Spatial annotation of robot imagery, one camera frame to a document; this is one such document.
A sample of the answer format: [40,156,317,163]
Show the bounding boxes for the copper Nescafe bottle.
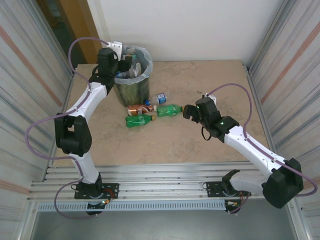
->
[127,104,158,117]

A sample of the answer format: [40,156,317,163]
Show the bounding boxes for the base power wires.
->
[224,191,245,210]
[101,188,119,205]

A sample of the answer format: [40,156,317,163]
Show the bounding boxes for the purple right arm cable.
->
[206,83,315,216]

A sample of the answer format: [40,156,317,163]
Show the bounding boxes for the slotted cable duct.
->
[35,201,226,213]

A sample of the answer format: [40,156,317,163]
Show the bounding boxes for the green bottle yellow cap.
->
[124,114,157,128]

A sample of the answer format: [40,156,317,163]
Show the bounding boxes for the green patterned bin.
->
[114,74,151,108]

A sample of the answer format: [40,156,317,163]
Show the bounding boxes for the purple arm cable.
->
[26,36,111,221]
[206,83,315,216]

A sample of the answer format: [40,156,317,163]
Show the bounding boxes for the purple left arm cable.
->
[26,36,111,221]

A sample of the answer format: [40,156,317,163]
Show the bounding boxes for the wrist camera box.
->
[202,92,218,103]
[106,40,125,62]

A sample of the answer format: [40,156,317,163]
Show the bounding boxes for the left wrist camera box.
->
[106,40,125,62]

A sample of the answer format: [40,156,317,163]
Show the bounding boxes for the dark door panel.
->
[36,0,88,70]

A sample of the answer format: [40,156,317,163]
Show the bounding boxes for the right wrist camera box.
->
[202,92,218,103]

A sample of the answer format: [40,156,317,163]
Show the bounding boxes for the aluminium frame rails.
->
[26,162,300,203]

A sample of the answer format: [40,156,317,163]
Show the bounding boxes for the wooden door frame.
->
[57,0,105,65]

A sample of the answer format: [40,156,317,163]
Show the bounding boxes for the translucent plastic bin liner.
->
[113,44,154,86]

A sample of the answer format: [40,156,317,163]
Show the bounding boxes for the aluminium side rail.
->
[241,64,280,176]

